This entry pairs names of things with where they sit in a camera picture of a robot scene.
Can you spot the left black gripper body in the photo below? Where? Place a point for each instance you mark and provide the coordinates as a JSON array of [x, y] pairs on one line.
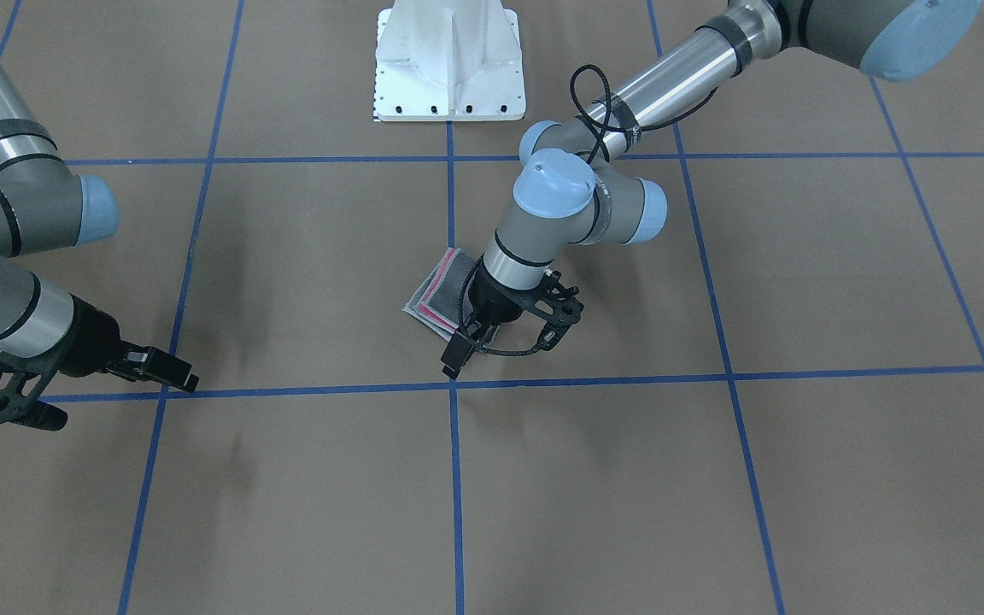
[[492, 304]]

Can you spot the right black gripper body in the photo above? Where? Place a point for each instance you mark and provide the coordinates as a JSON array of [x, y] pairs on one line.
[[89, 339]]

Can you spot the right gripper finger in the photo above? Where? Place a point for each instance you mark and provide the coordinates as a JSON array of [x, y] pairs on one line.
[[151, 364]]

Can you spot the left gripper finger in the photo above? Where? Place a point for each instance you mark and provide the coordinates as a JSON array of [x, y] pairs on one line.
[[462, 345]]

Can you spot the pink and grey towel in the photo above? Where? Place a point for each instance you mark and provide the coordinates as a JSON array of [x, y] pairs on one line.
[[439, 302]]

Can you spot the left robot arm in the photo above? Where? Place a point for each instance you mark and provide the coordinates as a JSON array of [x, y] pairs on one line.
[[570, 193]]

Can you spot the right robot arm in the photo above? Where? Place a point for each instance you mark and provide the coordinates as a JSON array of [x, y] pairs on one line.
[[45, 206]]

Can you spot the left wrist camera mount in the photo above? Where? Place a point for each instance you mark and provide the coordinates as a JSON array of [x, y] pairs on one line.
[[556, 304]]

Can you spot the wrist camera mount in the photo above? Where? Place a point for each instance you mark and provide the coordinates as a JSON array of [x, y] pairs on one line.
[[22, 381], [556, 304]]

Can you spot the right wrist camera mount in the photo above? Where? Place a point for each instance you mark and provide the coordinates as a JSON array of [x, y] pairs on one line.
[[22, 381]]

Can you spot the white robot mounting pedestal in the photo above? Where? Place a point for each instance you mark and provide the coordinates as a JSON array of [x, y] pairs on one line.
[[438, 61]]

